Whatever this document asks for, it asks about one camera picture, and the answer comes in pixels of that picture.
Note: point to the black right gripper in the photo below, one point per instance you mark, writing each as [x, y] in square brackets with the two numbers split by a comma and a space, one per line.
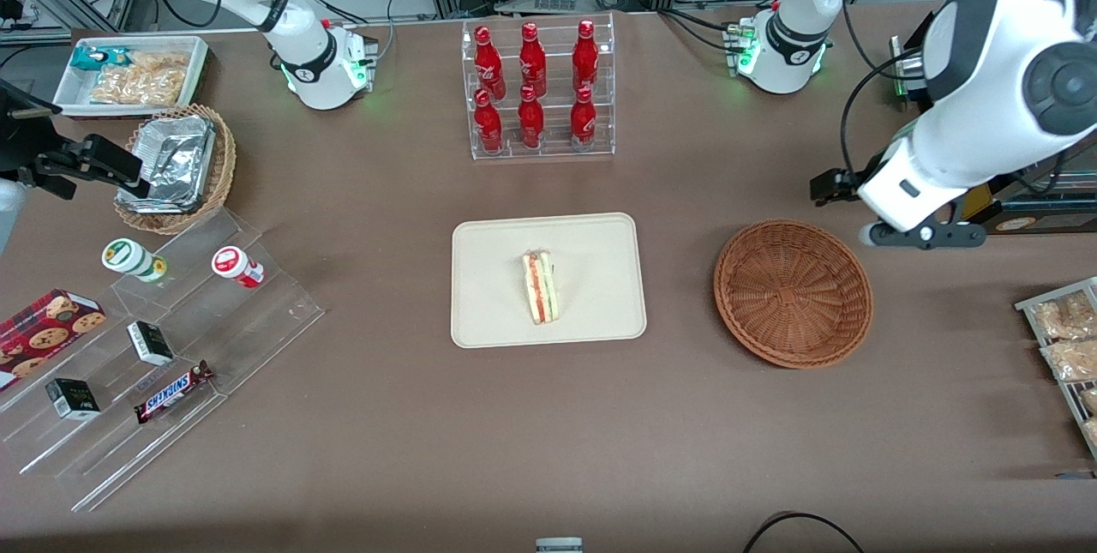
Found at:
[19, 150]

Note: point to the small black box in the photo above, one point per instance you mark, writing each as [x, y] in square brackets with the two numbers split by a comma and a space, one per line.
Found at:
[152, 344]
[73, 399]

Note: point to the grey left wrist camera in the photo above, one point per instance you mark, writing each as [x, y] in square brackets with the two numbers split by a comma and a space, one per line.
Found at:
[926, 234]

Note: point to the beige plastic tray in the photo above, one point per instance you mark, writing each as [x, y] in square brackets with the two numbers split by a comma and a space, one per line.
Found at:
[488, 279]

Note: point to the clear acrylic step display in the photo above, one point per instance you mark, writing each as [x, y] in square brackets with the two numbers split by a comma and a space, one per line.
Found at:
[223, 339]

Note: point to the snickers chocolate bar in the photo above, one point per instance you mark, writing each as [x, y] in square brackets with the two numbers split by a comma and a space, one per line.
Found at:
[171, 393]

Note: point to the teal snack packet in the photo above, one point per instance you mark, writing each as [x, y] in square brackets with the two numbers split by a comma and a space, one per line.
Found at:
[90, 57]

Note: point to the clear bag of crackers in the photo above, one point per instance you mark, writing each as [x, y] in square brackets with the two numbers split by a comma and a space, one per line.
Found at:
[146, 81]

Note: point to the brown wicker basket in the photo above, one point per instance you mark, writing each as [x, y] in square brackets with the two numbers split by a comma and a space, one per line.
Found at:
[793, 291]

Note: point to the tan wicker basket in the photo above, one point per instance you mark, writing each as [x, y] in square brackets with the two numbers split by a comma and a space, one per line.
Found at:
[218, 180]

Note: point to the green lid cup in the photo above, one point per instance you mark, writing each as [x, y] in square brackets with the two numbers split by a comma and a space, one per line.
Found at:
[128, 257]

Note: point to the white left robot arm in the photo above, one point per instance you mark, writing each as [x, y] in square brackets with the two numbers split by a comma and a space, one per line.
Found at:
[986, 64]

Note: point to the white rectangular bin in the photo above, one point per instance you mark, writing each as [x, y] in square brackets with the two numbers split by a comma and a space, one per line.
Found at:
[73, 94]

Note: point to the aluminium foil container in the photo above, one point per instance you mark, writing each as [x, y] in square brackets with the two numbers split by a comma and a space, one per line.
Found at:
[176, 163]

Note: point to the red cola bottle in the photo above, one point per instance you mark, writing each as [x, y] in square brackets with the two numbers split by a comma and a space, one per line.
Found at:
[532, 63]
[488, 126]
[583, 123]
[488, 64]
[530, 123]
[585, 60]

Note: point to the black food warmer cabinet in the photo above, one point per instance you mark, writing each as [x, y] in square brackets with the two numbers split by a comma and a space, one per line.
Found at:
[1028, 219]

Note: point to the grey metal block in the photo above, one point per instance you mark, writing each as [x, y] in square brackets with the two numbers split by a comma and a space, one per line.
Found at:
[559, 546]

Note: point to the clear acrylic bottle rack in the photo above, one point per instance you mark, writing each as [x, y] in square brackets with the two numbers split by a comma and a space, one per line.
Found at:
[557, 141]

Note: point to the triangular sandwich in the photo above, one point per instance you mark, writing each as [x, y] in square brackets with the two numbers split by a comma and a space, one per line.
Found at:
[541, 287]

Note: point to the red lid cup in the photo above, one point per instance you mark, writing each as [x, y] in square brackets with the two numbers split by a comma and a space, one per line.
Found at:
[233, 264]

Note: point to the red plaid cookie box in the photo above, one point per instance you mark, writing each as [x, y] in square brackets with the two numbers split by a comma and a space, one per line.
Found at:
[47, 330]

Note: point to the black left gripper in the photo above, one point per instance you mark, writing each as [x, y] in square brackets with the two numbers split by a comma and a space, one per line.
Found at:
[867, 170]

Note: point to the clear bag of pastry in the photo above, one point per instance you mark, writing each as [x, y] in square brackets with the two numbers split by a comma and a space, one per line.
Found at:
[1090, 400]
[1067, 317]
[1092, 433]
[1076, 360]

